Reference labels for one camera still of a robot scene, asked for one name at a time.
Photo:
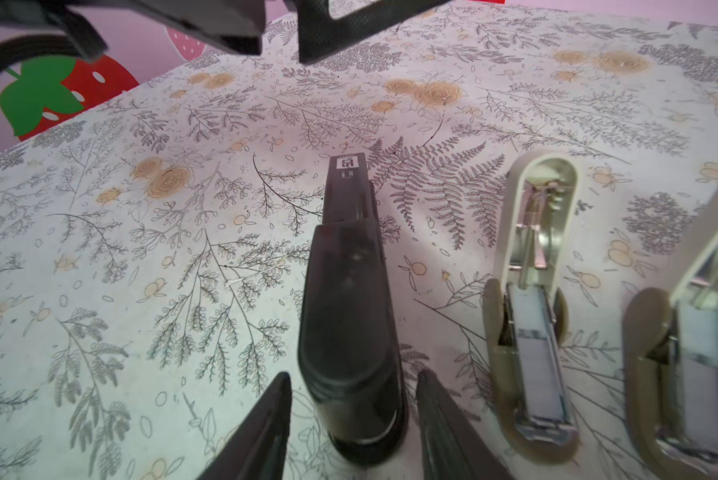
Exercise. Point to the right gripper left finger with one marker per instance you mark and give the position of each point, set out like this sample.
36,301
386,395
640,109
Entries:
258,448

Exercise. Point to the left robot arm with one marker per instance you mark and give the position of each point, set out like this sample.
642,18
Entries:
54,28

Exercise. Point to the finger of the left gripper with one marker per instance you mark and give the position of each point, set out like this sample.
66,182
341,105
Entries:
233,26
320,35

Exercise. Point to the black stapler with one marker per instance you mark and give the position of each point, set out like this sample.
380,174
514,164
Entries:
348,350

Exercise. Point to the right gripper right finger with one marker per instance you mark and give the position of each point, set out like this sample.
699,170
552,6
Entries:
451,447

